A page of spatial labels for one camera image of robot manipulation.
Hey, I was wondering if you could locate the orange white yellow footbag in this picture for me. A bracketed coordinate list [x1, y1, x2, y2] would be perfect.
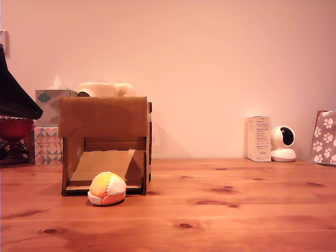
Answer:
[87, 171, 128, 207]

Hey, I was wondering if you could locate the cardboard dice tower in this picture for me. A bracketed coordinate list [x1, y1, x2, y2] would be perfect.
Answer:
[58, 96, 153, 197]

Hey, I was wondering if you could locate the red glass bowl on stand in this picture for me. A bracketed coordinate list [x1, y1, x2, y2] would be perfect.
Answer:
[0, 116, 34, 165]

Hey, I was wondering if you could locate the cloud print tissue box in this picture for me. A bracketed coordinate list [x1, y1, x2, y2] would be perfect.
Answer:
[35, 89, 78, 128]

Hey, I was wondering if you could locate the white tissue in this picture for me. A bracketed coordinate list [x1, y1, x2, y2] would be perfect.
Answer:
[49, 75, 69, 91]

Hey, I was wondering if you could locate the triangle pattern tissue box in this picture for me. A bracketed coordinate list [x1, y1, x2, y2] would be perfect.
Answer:
[33, 126, 64, 166]

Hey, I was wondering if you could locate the cream electric kettle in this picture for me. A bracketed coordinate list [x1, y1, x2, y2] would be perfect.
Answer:
[77, 81, 137, 98]

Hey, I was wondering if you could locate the white carton box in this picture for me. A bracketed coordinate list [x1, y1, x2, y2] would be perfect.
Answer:
[246, 115, 272, 163]

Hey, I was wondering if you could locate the grey paw print cloth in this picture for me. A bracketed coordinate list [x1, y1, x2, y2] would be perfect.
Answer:
[309, 110, 336, 166]

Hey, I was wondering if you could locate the white wall switch plate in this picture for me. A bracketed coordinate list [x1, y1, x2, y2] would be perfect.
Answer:
[0, 30, 11, 59]

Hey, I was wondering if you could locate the small white round camera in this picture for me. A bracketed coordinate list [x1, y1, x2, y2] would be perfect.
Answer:
[270, 125, 297, 162]

